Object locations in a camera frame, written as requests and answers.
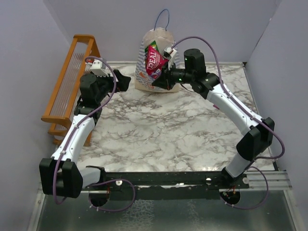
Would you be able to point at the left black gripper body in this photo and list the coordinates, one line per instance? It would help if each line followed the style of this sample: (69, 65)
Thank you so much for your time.
(106, 84)

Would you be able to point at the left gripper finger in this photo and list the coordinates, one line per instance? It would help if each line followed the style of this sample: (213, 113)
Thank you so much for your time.
(123, 84)
(120, 76)

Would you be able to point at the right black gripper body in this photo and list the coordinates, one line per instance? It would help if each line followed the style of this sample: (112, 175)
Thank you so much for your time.
(177, 76)

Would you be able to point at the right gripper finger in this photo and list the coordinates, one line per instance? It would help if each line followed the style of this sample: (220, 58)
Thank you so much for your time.
(166, 70)
(161, 82)

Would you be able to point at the red crisps bag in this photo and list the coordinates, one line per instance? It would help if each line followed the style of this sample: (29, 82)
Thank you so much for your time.
(154, 62)

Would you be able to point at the blue checkered paper bag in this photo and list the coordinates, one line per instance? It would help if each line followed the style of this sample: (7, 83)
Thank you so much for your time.
(163, 38)

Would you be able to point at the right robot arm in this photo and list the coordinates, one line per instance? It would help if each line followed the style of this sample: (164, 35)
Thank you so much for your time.
(256, 131)

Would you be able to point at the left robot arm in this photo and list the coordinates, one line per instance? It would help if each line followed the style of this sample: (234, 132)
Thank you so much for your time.
(59, 174)

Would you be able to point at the wooden dish rack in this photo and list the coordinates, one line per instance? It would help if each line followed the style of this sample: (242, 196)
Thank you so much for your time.
(60, 109)

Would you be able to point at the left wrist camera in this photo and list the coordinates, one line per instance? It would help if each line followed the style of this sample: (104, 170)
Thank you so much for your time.
(97, 68)

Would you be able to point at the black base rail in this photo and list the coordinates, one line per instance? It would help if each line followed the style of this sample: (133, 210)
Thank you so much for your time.
(124, 186)

